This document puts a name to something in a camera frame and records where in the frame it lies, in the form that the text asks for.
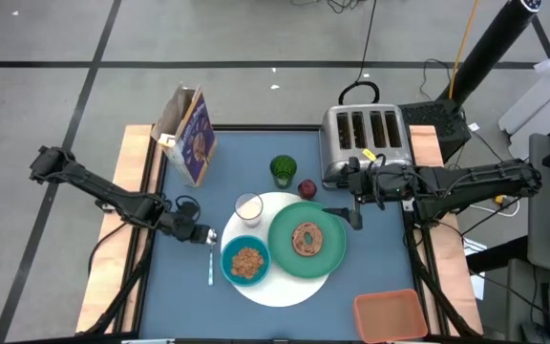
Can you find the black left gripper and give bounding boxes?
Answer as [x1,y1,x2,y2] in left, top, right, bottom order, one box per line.
[159,196,211,246]

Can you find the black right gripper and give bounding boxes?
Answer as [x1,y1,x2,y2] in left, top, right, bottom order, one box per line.
[322,156,403,231]

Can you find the metal spoon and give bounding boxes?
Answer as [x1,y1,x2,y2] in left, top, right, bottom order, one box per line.
[206,227,219,287]

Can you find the teal plastic bowl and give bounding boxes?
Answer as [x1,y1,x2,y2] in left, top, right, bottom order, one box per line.
[221,234,272,288]

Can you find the red apple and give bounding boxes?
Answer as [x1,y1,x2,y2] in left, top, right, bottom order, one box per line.
[297,179,318,201]

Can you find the brown raisin bagel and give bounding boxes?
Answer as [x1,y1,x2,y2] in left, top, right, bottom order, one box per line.
[291,222,325,258]

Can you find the green patterned bottle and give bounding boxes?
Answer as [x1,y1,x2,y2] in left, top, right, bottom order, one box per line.
[268,154,299,190]

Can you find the purple yellow cereal box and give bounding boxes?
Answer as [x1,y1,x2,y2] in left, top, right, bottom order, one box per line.
[149,81,219,187]

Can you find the green round plate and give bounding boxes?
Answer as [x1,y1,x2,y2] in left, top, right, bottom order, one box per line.
[267,201,348,280]

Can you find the clear drinking glass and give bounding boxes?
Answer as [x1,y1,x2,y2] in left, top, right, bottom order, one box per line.
[234,191,264,229]

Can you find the brown cereal flakes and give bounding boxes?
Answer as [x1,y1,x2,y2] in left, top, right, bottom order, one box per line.
[230,247,265,280]

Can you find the silver four-slot toaster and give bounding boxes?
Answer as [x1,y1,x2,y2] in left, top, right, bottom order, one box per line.
[320,103,414,190]

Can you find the white round woven placemat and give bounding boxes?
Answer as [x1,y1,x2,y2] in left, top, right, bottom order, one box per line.
[221,191,331,308]

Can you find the orange plastic bin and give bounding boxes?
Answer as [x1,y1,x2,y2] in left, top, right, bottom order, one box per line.
[353,289,429,344]

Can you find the black perforated box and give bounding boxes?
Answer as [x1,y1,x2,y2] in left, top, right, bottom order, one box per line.
[397,98,473,159]

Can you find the white paper sheet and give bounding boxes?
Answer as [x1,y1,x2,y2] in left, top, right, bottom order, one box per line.
[463,237,489,301]

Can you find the black round pole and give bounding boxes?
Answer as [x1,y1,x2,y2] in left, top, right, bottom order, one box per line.
[439,0,542,104]

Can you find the white bulky object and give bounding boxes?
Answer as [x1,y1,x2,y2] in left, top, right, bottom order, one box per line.
[497,46,550,161]

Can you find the black toaster power cable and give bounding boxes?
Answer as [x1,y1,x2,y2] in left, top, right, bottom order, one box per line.
[338,0,381,106]

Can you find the yellow cable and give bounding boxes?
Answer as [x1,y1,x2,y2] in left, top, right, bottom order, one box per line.
[449,0,481,100]

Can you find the black floor cables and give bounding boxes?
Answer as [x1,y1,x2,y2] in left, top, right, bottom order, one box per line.
[291,0,367,14]

